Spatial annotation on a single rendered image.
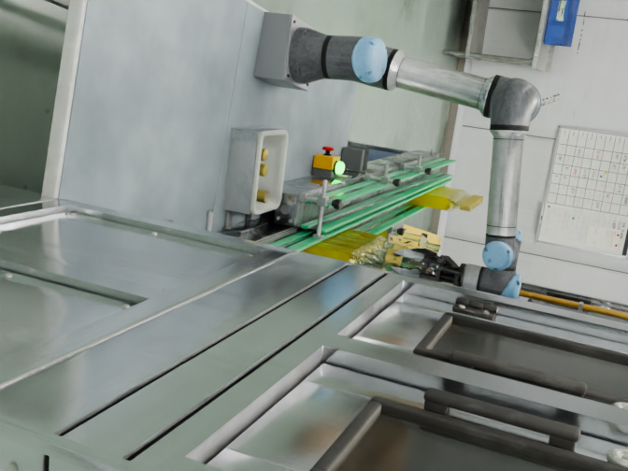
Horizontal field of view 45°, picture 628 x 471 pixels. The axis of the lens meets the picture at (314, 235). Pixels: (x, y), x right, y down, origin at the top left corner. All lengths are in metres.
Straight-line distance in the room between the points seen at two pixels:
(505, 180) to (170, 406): 1.39
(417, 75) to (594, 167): 5.93
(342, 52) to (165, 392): 1.44
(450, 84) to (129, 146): 0.90
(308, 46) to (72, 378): 1.46
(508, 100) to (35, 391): 1.48
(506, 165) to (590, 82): 6.03
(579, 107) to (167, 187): 6.48
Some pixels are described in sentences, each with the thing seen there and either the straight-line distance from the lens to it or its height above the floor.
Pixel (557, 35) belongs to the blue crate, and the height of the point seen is 0.99.
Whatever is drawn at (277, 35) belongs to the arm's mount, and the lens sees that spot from 2.08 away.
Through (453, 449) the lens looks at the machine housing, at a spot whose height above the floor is 1.61.
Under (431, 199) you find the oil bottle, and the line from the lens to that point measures 3.31.
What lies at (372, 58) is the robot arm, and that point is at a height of 1.06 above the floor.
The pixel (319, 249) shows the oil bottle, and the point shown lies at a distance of 2.12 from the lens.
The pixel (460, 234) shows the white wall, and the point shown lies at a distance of 8.21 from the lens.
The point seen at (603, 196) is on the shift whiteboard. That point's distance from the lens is 7.98.
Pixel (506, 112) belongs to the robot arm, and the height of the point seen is 1.42.
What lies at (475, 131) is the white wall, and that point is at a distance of 8.07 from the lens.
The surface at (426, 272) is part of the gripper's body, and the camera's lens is 2.13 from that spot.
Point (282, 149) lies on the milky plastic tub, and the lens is 2.12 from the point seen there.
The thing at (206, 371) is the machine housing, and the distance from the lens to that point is 0.75.
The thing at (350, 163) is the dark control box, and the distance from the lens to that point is 2.80.
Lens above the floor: 1.69
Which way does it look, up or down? 20 degrees down
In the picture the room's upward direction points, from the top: 102 degrees clockwise
